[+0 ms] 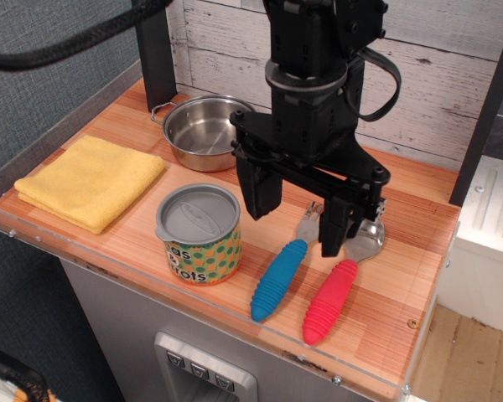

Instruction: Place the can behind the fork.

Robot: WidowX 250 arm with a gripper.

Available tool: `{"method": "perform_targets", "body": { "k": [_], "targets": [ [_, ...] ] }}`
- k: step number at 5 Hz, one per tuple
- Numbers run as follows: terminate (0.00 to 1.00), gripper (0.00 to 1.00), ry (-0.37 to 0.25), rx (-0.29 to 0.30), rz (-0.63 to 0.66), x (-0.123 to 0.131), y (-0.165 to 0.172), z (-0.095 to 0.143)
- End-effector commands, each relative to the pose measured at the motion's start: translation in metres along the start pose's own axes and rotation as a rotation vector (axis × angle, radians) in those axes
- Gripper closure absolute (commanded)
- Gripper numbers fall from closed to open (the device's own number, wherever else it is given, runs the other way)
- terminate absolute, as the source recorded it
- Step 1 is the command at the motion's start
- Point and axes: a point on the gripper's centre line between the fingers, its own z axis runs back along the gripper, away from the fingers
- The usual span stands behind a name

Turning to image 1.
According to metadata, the silver dispenser button panel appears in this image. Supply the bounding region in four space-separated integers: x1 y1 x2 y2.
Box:
154 332 258 401

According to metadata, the peas and carrots toy can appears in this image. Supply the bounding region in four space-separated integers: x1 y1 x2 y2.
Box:
155 183 242 286

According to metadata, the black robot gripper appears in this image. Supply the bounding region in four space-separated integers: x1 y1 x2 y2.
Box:
230 62 391 257

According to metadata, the black left vertical post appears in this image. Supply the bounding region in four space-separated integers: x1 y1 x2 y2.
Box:
136 11 177 111

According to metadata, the grey toy fridge cabinet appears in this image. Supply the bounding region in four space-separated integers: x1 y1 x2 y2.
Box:
62 260 410 401

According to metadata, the folded yellow cloth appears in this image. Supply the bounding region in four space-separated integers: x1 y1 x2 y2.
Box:
14 136 165 235

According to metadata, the clear acrylic table guard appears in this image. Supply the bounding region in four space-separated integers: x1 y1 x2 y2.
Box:
0 84 459 392

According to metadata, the white toy sink unit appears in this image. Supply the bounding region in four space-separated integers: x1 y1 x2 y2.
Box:
437 156 503 331

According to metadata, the red handled toy spoon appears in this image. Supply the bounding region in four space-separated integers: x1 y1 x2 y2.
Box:
302 219 386 345

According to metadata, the black vertical post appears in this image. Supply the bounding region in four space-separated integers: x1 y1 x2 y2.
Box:
449 49 503 207
136 11 177 111

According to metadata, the black braided cable sleeve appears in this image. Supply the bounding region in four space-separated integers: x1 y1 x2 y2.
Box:
0 0 173 72

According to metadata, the blue handled toy fork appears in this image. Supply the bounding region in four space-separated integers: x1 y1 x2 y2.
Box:
251 202 324 322

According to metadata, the small steel pot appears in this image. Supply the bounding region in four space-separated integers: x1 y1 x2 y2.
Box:
151 95 255 173

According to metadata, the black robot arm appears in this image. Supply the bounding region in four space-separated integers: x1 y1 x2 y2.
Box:
230 1 401 257

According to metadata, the black right vertical post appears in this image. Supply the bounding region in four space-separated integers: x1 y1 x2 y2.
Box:
449 49 503 207

